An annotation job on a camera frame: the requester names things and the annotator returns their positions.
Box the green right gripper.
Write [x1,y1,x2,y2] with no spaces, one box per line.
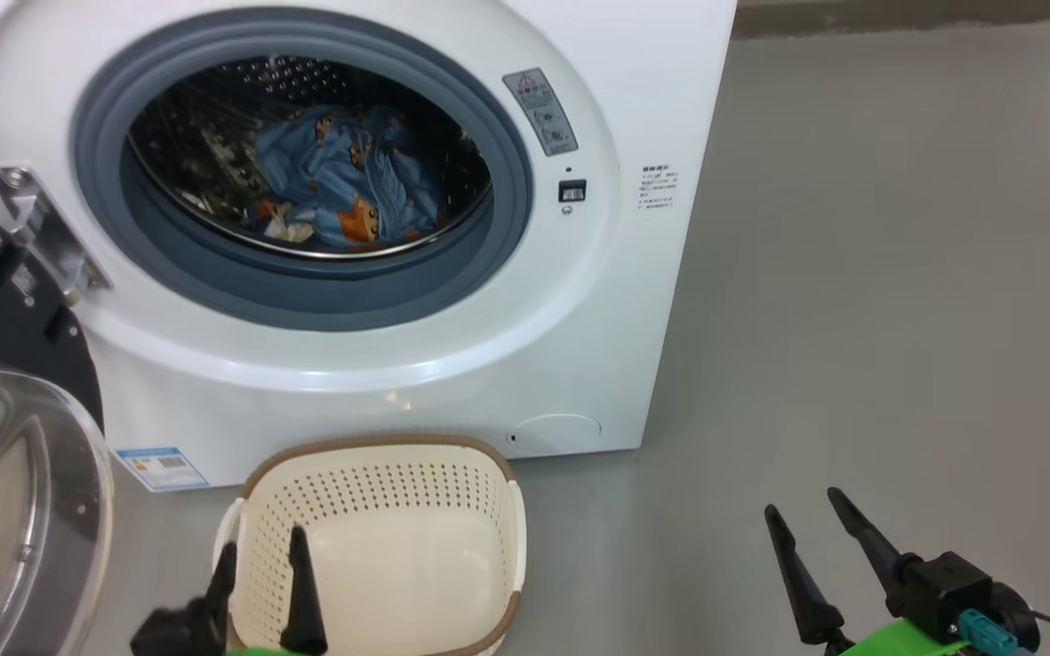
[764,487,973,656]

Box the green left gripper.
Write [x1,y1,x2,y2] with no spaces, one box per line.
[201,524,329,656]

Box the white cloth garment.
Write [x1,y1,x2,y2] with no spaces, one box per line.
[265,214,316,245]

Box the blue bear print garment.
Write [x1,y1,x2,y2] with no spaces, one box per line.
[252,105,442,251]

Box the cream perforated laundry basket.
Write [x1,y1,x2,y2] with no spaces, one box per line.
[212,434,527,656]

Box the grey rubber door gasket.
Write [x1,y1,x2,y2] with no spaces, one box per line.
[72,9,535,333]

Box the white front-load washing machine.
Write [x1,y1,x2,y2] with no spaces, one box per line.
[0,0,738,493]

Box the metal door hinge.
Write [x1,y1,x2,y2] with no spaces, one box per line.
[0,166,113,297]

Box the blue energy label sticker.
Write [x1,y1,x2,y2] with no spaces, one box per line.
[117,446,211,493]

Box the round white filter cover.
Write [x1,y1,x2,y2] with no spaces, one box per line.
[507,414,602,454]

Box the small printed text sticker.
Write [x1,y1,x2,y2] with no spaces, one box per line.
[639,164,679,212]

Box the stainless steel washer drum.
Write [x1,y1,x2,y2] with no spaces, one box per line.
[127,55,494,261]

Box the grey warning sticker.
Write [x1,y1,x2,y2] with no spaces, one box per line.
[502,67,579,158]

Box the teal plug right gripper cable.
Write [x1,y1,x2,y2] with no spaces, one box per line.
[958,609,1050,656]

